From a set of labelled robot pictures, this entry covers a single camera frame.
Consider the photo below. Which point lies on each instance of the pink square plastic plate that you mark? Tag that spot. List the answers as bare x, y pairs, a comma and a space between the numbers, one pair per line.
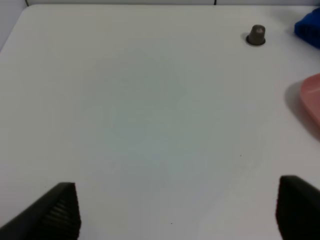
310, 97

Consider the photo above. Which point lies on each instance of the blue cloth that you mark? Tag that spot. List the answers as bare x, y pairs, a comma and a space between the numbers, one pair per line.
308, 28

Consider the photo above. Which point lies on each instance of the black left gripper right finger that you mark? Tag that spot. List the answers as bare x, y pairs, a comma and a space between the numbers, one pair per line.
298, 209

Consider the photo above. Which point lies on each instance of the left brown coffee capsule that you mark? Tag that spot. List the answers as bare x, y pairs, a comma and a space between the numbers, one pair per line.
256, 37

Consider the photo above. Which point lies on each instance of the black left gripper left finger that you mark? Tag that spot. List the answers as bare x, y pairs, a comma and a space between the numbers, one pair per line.
54, 216

